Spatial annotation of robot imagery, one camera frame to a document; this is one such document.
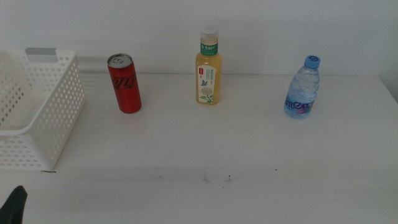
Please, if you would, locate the red cola can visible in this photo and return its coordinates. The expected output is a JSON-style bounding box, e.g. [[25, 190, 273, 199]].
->
[[107, 53, 142, 114]]

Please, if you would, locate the clear water bottle blue cap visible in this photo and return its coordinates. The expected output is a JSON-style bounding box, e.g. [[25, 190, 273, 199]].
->
[[283, 55, 322, 120]]

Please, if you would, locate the white perforated plastic basket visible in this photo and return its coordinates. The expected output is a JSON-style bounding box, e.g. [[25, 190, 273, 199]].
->
[[0, 48, 86, 172]]

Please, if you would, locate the yellow tea bottle white cap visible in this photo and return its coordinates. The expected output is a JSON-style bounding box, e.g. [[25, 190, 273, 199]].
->
[[195, 26, 223, 106]]

